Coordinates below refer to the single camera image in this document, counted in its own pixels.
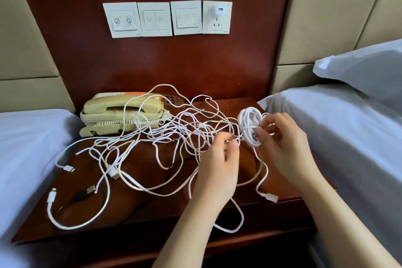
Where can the white double rocker wall switch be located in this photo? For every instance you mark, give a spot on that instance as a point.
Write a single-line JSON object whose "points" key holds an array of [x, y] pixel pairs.
{"points": [[155, 19]]}

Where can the white triple rocker wall switch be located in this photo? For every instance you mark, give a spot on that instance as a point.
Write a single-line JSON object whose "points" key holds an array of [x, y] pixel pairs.
{"points": [[186, 18]]}

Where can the white pillow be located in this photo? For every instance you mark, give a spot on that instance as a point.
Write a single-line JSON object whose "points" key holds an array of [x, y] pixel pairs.
{"points": [[364, 70]]}

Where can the wooden nightstand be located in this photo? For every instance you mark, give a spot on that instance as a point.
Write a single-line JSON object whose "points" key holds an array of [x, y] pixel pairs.
{"points": [[125, 208]]}

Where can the person's left forearm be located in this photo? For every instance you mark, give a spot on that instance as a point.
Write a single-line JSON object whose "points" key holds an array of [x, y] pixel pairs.
{"points": [[191, 239]]}

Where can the small black usb plug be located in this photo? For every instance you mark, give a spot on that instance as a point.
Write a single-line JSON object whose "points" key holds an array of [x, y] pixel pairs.
{"points": [[90, 188]]}

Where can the bed white sheet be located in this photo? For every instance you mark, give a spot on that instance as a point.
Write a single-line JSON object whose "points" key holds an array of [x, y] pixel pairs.
{"points": [[25, 158], [358, 145]]}

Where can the person's right hand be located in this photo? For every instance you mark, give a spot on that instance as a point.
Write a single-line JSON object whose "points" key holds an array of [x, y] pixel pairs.
{"points": [[286, 151]]}

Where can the right bed white sheet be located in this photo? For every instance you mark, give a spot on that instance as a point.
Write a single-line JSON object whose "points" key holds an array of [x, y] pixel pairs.
{"points": [[358, 145]]}

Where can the beige padded headboard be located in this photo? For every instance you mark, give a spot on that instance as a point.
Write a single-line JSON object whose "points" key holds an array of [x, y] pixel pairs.
{"points": [[25, 32], [333, 13]]}

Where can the white two-button wall switch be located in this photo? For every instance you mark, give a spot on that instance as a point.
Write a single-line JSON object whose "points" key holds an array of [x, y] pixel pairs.
{"points": [[122, 21]]}

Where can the dark wooden wall panel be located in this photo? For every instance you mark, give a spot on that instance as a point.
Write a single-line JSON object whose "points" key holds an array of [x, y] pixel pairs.
{"points": [[157, 63]]}

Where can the dark wooden drawer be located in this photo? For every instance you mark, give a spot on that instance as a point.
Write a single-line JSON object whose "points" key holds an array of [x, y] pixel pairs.
{"points": [[270, 220]]}

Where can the left bed white sheet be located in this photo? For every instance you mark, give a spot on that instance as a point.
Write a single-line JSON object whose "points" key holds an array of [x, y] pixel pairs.
{"points": [[25, 158]]}

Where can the person's right forearm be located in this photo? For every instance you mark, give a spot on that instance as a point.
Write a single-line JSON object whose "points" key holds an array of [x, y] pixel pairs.
{"points": [[345, 227]]}

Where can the person's left hand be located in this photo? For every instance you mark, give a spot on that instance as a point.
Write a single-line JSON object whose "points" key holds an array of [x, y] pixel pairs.
{"points": [[217, 173]]}

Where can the white plug-in charger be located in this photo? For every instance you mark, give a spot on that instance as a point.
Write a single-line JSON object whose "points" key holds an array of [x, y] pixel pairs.
{"points": [[218, 10]]}

